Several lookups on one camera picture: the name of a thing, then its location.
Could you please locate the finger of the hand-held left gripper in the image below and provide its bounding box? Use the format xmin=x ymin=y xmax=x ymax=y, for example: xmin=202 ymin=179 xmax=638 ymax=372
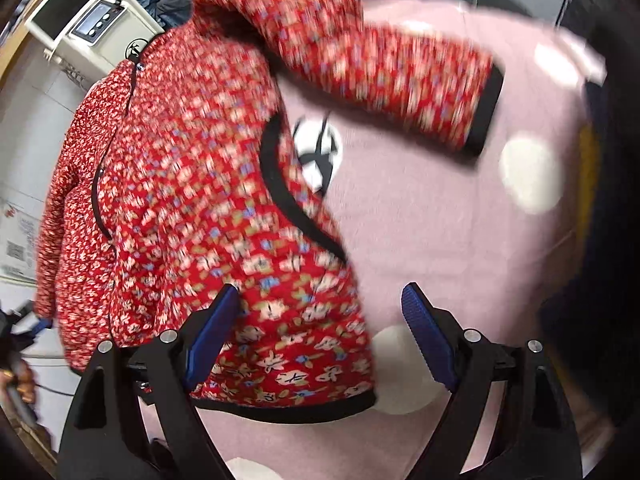
xmin=10 ymin=302 xmax=54 ymax=356

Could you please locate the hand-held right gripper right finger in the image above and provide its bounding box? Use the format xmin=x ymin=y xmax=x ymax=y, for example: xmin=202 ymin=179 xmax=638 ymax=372
xmin=401 ymin=282 xmax=584 ymax=480

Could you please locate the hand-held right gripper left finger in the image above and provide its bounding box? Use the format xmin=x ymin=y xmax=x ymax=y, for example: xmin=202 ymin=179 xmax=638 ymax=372
xmin=55 ymin=284 xmax=241 ymax=480

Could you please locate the red floral quilted jacket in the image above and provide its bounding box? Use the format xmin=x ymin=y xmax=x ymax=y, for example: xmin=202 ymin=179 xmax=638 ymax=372
xmin=34 ymin=0 xmax=505 ymax=422

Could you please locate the pink polka dot blanket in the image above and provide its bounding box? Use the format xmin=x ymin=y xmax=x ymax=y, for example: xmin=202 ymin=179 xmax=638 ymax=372
xmin=135 ymin=0 xmax=613 ymax=480

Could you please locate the white appliance with control panel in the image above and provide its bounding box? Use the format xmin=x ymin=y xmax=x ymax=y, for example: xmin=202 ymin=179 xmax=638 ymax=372
xmin=25 ymin=0 xmax=166 ymax=78

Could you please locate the printed wall poster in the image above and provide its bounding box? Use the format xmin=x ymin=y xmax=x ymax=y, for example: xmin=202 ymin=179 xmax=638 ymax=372
xmin=0 ymin=195 xmax=43 ymax=281

